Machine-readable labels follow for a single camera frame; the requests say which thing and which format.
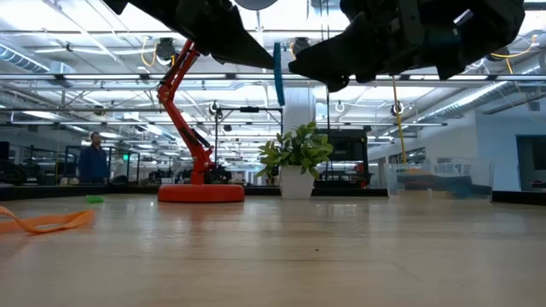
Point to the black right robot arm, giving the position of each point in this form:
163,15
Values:
495,25

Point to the person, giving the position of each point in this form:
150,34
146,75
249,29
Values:
94,164

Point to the green potted plant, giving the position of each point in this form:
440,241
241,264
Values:
296,183

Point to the blue rubber band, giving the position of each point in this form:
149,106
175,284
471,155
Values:
279,81

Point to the orange rubber band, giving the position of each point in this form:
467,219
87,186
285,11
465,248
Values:
64,221

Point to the green rubber band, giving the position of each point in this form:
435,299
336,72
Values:
94,199

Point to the black metal gantry frame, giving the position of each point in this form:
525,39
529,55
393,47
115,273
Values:
249,109

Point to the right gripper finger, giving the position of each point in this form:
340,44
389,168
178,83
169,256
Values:
341,55

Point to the red desk lamp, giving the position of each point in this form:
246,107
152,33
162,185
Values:
200,194

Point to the clear plastic bin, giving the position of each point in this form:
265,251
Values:
439,187

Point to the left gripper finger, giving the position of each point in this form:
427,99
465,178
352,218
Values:
243,49

